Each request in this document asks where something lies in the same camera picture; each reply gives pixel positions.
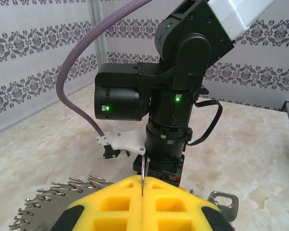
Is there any right aluminium corner post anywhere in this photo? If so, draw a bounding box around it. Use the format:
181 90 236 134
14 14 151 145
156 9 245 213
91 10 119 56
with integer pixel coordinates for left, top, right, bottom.
88 0 109 66

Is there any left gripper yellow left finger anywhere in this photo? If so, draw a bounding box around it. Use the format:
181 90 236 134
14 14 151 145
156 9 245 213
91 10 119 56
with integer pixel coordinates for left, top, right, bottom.
55 174 144 231

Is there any silver metal key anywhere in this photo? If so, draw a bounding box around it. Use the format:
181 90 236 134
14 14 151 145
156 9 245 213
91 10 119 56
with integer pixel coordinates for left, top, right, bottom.
207 191 239 221

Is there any right arm black wrist cable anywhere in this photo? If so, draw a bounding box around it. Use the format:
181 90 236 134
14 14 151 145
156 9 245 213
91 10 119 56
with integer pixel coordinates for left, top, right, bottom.
184 99 224 147

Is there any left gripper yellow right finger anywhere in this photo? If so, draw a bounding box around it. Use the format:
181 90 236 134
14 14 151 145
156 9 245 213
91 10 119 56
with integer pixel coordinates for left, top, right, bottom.
142 177 232 231

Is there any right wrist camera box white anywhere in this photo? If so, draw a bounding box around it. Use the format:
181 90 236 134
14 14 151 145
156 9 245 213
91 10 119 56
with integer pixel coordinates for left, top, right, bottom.
95 129 146 160

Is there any key ring with coloured tags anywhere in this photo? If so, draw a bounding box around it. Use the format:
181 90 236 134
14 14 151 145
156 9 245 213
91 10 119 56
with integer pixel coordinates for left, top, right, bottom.
8 155 152 231

